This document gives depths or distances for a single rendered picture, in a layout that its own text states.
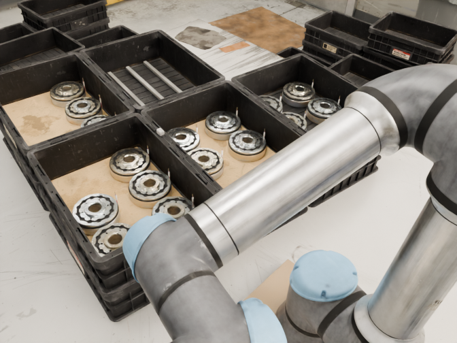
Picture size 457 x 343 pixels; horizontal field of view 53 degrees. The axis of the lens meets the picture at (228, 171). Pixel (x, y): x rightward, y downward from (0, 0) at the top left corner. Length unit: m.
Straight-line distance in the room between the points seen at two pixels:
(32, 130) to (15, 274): 0.42
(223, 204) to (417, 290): 0.32
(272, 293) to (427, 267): 0.49
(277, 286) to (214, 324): 0.65
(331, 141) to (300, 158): 0.04
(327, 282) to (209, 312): 0.41
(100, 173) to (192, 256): 0.74
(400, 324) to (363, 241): 0.54
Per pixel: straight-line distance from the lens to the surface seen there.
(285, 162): 0.54
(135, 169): 1.17
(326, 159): 0.55
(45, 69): 1.54
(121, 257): 0.91
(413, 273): 0.69
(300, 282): 0.84
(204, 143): 1.29
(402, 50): 2.60
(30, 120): 1.46
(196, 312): 0.47
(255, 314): 0.47
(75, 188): 1.20
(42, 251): 1.26
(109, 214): 1.07
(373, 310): 0.78
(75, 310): 1.13
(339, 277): 0.86
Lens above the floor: 1.64
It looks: 42 degrees down
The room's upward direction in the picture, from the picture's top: 2 degrees clockwise
